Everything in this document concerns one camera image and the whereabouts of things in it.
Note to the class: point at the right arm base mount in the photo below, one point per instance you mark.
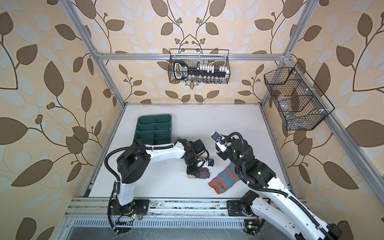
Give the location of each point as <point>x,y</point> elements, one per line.
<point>235,209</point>

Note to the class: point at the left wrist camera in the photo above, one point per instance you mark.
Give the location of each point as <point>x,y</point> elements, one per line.
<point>210,163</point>

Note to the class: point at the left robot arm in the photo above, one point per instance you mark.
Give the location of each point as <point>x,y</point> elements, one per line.
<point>128,164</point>

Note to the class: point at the purple sock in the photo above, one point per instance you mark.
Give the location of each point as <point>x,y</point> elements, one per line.
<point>203,173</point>

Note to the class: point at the side wire basket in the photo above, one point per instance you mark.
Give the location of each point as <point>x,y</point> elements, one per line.
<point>300,102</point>

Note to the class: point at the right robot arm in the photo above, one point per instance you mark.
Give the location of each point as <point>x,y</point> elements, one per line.
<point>268,196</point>

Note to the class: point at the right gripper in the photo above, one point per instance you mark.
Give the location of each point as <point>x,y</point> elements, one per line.
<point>221,154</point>

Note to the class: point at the green divided tray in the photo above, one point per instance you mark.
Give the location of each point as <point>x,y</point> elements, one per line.
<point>154,129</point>

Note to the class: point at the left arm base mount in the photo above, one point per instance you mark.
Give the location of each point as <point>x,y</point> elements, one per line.
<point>136,207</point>

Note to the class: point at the aluminium front rail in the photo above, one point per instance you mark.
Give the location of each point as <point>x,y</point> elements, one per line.
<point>160,207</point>

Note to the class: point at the blue striped sock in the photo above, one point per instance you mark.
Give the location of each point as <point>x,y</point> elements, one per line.
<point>224,180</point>

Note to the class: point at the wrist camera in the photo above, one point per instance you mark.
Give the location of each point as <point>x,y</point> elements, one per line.
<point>220,141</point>
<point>210,163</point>

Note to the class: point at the back wire basket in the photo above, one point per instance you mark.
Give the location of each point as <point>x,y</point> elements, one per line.
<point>216,57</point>

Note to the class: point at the black tool rack in basket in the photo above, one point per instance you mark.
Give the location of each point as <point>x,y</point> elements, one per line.
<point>183,71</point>

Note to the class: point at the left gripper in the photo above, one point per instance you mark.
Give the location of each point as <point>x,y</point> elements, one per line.
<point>193,171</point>

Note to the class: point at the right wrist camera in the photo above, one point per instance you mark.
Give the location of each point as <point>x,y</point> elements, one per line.
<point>220,141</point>

